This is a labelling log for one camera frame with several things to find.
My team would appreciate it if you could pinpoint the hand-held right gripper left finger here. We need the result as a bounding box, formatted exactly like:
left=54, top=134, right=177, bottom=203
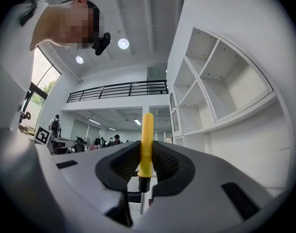
left=35, top=140, right=141, bottom=227

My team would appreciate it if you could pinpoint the black office chair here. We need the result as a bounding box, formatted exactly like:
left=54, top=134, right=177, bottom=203
left=73, top=135, right=87, bottom=153

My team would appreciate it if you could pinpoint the grey shoulder strap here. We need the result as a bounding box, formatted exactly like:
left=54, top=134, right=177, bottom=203
left=19, top=0, right=48, bottom=28

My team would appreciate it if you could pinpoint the large window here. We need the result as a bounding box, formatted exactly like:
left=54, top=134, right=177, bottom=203
left=28, top=46, right=62, bottom=107

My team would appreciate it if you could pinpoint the white shelf unit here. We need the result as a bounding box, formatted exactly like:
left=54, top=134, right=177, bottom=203
left=167, top=26, right=293, bottom=197

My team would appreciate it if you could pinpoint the yellow marker pen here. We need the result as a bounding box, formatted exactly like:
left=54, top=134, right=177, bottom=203
left=137, top=112, right=155, bottom=216

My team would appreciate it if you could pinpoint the person's head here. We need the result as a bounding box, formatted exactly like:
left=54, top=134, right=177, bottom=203
left=29, top=0, right=101, bottom=51

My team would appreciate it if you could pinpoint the black balcony railing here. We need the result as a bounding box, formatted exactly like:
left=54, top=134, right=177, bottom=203
left=66, top=80, right=169, bottom=104

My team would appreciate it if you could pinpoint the person's white shirt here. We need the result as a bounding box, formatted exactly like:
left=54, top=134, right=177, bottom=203
left=0, top=0, right=56, bottom=133

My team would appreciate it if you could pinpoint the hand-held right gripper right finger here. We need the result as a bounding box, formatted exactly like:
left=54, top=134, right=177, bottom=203
left=137, top=140, right=277, bottom=233

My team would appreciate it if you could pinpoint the black head-mounted camera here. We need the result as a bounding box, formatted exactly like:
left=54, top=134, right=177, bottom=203
left=91, top=32, right=112, bottom=56

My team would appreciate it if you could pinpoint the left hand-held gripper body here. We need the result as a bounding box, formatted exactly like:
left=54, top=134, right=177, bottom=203
left=34, top=126, right=56, bottom=153

